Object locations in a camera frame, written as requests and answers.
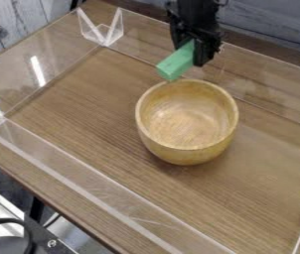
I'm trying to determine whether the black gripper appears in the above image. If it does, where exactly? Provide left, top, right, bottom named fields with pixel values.
left=165, top=0, right=227, bottom=67

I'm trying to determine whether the green rectangular block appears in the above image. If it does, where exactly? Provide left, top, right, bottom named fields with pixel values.
left=157, top=41, right=195, bottom=80

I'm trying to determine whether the brown wooden bowl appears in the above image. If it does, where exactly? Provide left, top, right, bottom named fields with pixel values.
left=134, top=78, right=239, bottom=166

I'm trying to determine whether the black table leg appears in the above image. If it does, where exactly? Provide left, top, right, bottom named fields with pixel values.
left=30, top=197, right=46, bottom=223

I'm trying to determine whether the clear acrylic corner bracket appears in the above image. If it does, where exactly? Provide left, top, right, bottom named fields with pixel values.
left=77, top=8, right=124, bottom=47

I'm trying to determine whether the clear acrylic tray enclosure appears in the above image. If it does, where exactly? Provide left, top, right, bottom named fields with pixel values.
left=0, top=2, right=300, bottom=254

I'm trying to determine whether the black metal base plate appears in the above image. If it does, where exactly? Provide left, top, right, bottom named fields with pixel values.
left=0, top=219, right=77, bottom=254

